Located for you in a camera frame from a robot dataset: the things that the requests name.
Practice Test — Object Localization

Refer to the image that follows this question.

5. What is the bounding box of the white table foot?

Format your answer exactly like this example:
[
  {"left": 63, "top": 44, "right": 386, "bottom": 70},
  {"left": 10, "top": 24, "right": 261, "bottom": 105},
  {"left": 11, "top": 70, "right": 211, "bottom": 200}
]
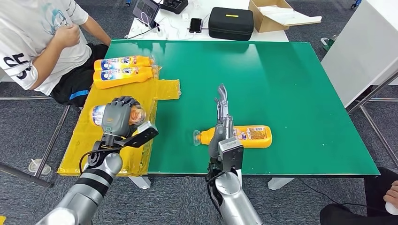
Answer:
[
  {"left": 268, "top": 178, "right": 295, "bottom": 191},
  {"left": 129, "top": 176, "right": 152, "bottom": 190}
]

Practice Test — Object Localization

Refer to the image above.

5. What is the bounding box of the black tablet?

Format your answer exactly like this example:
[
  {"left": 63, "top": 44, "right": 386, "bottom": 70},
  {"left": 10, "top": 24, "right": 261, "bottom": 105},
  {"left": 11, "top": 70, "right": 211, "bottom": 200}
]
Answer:
[{"left": 132, "top": 0, "right": 161, "bottom": 29}]

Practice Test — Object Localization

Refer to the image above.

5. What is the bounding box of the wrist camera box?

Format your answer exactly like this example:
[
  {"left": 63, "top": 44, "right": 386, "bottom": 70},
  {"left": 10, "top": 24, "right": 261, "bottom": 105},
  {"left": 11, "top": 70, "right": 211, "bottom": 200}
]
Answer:
[
  {"left": 93, "top": 120, "right": 159, "bottom": 150},
  {"left": 217, "top": 137, "right": 245, "bottom": 173}
]

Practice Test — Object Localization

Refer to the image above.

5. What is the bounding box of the metal table frame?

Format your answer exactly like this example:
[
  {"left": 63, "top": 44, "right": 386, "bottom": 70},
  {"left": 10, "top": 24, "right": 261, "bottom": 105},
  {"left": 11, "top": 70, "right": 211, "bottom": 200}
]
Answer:
[{"left": 346, "top": 70, "right": 398, "bottom": 168}]

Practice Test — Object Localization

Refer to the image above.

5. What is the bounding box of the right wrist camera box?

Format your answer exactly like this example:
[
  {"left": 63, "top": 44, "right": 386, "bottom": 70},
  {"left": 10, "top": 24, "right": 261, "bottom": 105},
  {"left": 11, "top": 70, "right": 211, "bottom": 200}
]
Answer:
[{"left": 217, "top": 137, "right": 245, "bottom": 173}]

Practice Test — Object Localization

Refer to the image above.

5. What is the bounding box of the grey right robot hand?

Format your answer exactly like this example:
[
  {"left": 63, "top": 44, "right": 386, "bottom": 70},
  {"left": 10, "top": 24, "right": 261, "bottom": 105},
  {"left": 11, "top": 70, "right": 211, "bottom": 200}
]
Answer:
[{"left": 207, "top": 83, "right": 235, "bottom": 159}]

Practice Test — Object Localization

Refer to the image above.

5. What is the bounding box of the yellow taped cardboard mat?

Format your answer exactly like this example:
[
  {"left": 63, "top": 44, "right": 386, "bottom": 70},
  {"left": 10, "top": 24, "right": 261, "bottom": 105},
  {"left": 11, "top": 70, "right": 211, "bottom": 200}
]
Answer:
[{"left": 57, "top": 65, "right": 181, "bottom": 177}]

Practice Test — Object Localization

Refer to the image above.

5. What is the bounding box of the black smartphone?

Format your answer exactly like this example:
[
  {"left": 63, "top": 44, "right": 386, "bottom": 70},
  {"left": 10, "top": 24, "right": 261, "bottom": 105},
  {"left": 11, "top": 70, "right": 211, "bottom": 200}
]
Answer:
[{"left": 189, "top": 17, "right": 203, "bottom": 34}]

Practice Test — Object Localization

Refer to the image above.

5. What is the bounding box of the white foam sheet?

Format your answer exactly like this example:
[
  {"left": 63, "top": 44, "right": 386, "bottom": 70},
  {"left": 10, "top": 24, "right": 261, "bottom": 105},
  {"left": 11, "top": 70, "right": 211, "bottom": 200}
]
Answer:
[{"left": 259, "top": 6, "right": 323, "bottom": 26}]

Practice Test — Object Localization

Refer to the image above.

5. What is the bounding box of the white computer mouse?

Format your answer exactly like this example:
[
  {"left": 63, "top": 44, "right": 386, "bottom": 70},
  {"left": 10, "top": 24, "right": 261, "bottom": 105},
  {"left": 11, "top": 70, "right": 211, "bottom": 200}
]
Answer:
[{"left": 385, "top": 201, "right": 398, "bottom": 216}]

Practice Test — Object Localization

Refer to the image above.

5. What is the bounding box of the black carrying case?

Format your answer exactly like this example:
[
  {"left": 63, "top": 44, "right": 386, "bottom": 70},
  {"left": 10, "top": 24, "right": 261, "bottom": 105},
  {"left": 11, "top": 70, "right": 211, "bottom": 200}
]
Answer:
[{"left": 208, "top": 7, "right": 255, "bottom": 42}]

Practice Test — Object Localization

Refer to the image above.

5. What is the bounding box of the white table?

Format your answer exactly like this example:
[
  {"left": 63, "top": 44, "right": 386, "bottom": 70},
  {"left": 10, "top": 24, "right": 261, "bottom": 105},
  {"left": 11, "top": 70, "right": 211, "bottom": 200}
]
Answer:
[{"left": 126, "top": 0, "right": 290, "bottom": 43}]

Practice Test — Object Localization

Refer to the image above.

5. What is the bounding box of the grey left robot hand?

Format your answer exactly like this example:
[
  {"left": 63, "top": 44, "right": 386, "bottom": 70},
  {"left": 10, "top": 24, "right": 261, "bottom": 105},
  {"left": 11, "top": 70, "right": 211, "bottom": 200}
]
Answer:
[{"left": 101, "top": 95, "right": 140, "bottom": 139}]

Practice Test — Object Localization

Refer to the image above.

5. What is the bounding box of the person's right hand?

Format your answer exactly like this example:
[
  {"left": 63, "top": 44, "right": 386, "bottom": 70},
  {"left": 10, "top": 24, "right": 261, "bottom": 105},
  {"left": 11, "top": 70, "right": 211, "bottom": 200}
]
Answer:
[{"left": 53, "top": 23, "right": 82, "bottom": 49}]

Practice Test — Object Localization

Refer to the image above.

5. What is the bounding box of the white power strip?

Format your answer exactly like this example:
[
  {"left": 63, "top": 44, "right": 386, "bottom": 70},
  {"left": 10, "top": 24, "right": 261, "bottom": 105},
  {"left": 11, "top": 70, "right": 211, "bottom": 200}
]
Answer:
[{"left": 128, "top": 18, "right": 168, "bottom": 40}]

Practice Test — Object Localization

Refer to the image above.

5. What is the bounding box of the orange detergent bottle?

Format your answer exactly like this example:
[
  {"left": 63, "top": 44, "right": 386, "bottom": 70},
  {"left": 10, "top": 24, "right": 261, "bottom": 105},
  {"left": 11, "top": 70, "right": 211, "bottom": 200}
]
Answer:
[
  {"left": 92, "top": 66, "right": 159, "bottom": 90},
  {"left": 93, "top": 55, "right": 155, "bottom": 71},
  {"left": 192, "top": 125, "right": 273, "bottom": 149},
  {"left": 90, "top": 104, "right": 147, "bottom": 127}
]

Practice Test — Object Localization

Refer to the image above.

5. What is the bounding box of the clear plastic cup lid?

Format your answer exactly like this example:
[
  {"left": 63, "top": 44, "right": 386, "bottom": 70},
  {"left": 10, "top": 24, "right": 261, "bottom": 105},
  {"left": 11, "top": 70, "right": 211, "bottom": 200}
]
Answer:
[{"left": 28, "top": 159, "right": 52, "bottom": 176}]

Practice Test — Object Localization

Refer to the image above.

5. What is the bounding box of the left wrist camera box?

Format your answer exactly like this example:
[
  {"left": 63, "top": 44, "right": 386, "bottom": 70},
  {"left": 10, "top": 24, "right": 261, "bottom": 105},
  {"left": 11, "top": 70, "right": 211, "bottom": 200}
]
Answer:
[{"left": 93, "top": 120, "right": 159, "bottom": 150}]

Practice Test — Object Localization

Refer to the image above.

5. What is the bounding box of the black floor cable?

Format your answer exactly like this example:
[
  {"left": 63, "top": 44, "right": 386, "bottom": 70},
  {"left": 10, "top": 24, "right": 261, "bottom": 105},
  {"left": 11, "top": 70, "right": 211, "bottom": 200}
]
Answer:
[{"left": 297, "top": 179, "right": 369, "bottom": 209}]

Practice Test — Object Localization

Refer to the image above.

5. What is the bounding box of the black controller device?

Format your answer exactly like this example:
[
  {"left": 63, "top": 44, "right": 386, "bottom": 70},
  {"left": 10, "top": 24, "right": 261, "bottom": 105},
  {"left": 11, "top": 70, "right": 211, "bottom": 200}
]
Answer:
[{"left": 160, "top": 0, "right": 189, "bottom": 15}]

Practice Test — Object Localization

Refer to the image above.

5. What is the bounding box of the person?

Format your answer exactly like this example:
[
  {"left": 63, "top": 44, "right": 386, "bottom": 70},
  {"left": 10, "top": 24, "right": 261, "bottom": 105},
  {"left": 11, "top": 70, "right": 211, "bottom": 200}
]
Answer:
[
  {"left": 0, "top": 0, "right": 112, "bottom": 108},
  {"left": 319, "top": 167, "right": 398, "bottom": 225}
]

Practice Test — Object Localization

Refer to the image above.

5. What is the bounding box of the brown cardboard box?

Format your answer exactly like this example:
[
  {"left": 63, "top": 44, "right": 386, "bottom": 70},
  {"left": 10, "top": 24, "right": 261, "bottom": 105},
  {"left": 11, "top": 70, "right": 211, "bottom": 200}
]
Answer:
[{"left": 248, "top": 0, "right": 322, "bottom": 33}]

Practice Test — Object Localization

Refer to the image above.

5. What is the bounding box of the green and white item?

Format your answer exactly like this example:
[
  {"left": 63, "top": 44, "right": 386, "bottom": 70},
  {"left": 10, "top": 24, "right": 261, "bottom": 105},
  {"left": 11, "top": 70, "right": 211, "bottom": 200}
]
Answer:
[{"left": 321, "top": 33, "right": 338, "bottom": 52}]

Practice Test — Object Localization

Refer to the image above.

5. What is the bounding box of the black tablet cable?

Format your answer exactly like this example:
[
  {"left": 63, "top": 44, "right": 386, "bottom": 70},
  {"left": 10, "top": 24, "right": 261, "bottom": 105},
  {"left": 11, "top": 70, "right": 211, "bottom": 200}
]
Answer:
[{"left": 127, "top": 25, "right": 161, "bottom": 40}]

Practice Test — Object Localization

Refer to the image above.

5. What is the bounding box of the person's hand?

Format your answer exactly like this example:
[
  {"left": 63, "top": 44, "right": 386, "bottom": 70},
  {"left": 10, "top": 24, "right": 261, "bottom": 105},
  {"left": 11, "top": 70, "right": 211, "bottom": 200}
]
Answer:
[{"left": 383, "top": 180, "right": 398, "bottom": 206}]

